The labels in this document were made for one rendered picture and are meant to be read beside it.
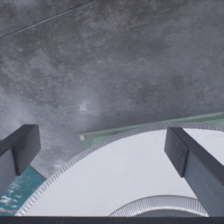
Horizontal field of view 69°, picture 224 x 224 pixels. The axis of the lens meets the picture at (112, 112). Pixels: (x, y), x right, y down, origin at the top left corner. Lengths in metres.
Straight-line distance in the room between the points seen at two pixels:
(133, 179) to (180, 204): 0.16
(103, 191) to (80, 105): 0.51
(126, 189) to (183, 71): 0.56
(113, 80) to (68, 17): 0.33
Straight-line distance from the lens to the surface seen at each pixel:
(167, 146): 0.16
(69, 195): 0.68
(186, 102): 0.93
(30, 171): 1.79
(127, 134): 0.73
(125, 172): 0.63
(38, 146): 0.17
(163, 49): 0.76
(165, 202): 0.56
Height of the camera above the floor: 0.71
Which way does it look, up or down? 49 degrees down
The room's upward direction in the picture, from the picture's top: 171 degrees counter-clockwise
